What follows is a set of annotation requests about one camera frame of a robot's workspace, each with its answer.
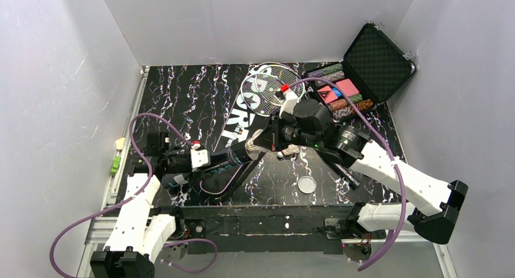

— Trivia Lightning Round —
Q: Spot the white feather shuttlecock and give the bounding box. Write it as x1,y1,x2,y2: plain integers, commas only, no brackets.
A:
277,144,300,159
245,138,267,155

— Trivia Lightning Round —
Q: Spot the black poker chip case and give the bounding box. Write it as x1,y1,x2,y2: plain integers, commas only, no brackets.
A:
300,22,417,121

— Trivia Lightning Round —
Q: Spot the black racket bag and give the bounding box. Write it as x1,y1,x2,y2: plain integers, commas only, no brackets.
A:
200,64,310,203

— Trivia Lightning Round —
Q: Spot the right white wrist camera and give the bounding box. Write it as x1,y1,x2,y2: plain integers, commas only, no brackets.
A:
279,84,299,119

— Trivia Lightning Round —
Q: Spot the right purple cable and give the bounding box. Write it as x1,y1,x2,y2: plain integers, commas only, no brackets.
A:
287,76,408,272

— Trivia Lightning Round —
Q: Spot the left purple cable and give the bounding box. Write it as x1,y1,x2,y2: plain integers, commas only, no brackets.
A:
50,112,218,278

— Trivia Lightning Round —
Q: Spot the black shuttlecock tube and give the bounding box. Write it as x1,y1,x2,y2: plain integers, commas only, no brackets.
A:
185,142,260,185

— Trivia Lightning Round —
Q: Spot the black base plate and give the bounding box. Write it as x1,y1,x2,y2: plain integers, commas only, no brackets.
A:
146,205,387,256

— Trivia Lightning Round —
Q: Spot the green clip on rail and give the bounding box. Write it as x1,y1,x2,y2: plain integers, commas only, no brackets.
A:
110,155,121,177

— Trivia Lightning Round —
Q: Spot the clear tube lid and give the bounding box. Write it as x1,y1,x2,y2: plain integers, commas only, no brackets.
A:
298,176,316,194

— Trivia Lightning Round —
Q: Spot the purple cable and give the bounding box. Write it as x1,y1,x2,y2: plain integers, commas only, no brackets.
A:
50,112,218,278
287,76,408,272

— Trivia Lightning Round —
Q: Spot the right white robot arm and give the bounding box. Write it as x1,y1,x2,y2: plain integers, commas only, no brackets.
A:
247,99,468,245

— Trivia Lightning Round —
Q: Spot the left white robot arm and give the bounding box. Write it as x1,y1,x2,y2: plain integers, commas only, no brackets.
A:
90,132,183,277

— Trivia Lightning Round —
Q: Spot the white badminton racket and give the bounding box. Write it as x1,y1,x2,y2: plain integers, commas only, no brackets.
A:
240,73,287,117
242,62,300,106

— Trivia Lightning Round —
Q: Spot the aluminium rail frame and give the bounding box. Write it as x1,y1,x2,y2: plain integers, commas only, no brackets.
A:
76,67,457,278

